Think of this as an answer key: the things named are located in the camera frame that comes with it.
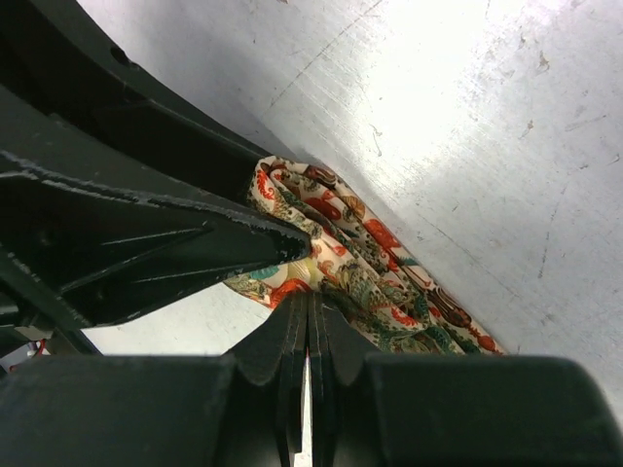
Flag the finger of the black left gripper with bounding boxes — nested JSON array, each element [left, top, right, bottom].
[[1, 89, 311, 353], [1, 1, 268, 203]]

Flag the paisley patterned necktie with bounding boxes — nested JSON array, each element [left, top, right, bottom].
[[225, 156, 504, 355]]

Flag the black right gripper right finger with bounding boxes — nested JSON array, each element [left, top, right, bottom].
[[308, 294, 622, 466]]

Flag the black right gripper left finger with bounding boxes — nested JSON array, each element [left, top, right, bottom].
[[1, 294, 310, 466]]

